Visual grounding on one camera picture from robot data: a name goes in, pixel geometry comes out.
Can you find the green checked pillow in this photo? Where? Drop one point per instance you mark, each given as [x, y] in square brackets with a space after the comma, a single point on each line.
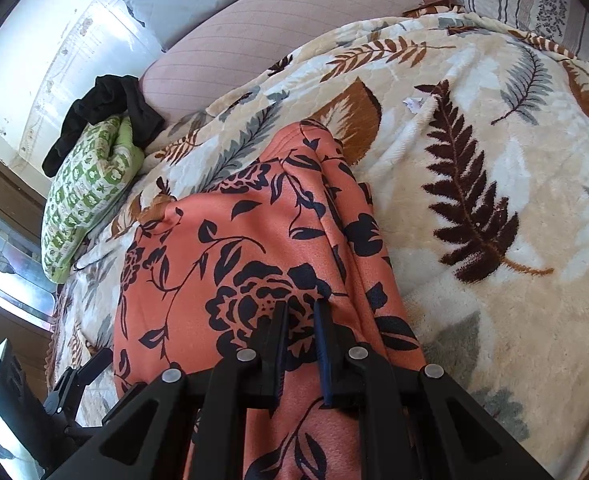
[84, 185]

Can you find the orange floral garment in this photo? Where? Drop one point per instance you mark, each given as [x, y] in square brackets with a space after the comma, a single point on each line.
[214, 270]

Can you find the pink bolster cushion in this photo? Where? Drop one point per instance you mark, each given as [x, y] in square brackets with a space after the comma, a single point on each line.
[274, 25]

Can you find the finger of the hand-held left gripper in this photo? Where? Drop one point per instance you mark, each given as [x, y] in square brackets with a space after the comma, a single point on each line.
[82, 372]

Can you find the black garment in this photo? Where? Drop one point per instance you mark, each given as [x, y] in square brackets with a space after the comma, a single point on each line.
[99, 100]

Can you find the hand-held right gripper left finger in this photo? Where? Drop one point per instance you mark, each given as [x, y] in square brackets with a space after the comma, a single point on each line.
[274, 345]

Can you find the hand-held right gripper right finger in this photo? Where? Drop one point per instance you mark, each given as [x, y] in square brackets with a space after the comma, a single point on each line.
[325, 360]

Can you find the leaf print blanket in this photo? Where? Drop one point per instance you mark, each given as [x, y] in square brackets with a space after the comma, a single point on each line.
[474, 110]

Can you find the white paper scrap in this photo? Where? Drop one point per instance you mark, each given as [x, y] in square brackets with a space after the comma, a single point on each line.
[413, 104]

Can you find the wooden door with stained glass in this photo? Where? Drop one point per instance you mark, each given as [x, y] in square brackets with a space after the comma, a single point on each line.
[4, 260]

